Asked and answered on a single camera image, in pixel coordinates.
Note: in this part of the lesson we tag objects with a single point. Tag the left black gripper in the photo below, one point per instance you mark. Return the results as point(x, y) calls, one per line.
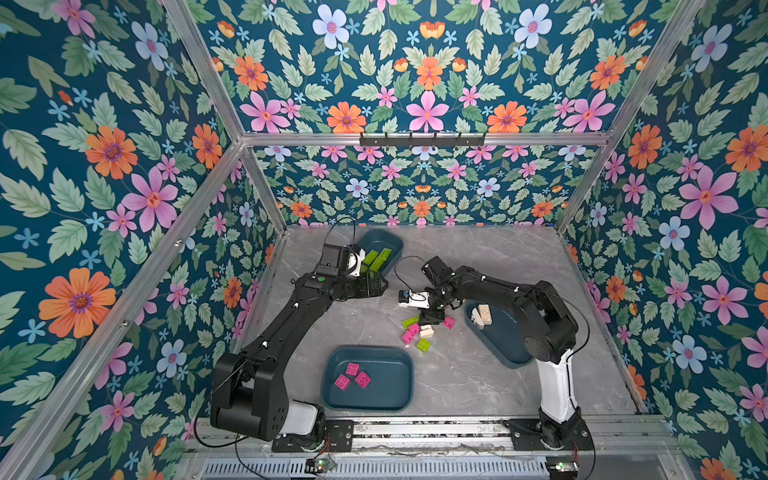
point(366, 288)

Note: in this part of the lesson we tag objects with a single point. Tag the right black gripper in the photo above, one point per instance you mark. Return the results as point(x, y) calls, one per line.
point(427, 315)

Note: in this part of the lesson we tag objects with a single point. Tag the cream long lego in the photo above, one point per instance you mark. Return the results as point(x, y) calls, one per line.
point(477, 319)
point(485, 312)

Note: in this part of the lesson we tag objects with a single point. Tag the green long lego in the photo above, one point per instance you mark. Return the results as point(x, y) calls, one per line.
point(381, 260)

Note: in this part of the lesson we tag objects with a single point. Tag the cream lego pile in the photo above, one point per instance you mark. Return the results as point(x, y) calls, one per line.
point(426, 331)

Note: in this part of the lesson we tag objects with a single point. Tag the green small lego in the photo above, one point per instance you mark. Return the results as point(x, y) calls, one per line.
point(423, 345)

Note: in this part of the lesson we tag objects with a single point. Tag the pink small lego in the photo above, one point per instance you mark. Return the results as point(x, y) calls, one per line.
point(363, 380)

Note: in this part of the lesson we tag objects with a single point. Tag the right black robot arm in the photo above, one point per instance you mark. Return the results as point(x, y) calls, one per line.
point(547, 329)

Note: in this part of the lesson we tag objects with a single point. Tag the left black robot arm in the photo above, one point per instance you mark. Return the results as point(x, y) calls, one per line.
point(249, 395)

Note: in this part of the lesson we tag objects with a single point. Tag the far teal bin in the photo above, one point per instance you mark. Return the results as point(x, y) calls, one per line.
point(377, 240)

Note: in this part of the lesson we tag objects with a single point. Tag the teal bin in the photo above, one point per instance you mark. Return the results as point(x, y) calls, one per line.
point(377, 240)
point(501, 337)
point(392, 379)

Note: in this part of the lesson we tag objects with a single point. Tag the right teal bin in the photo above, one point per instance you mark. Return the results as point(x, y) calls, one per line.
point(501, 337)

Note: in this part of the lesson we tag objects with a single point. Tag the near teal bin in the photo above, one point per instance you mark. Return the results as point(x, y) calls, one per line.
point(392, 379)

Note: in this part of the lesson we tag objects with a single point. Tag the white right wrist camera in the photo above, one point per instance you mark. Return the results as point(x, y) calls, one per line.
point(413, 299)

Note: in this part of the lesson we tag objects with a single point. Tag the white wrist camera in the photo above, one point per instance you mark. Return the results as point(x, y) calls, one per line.
point(354, 262)
point(413, 299)

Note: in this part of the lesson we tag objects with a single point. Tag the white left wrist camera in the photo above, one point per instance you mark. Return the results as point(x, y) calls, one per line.
point(354, 262)

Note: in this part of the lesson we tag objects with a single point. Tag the black wall hook rail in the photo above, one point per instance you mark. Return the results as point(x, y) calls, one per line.
point(405, 140)

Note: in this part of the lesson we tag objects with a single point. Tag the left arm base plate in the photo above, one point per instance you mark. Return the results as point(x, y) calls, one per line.
point(332, 435)

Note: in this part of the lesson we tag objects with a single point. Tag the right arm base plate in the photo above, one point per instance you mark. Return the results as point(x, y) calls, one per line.
point(544, 433)

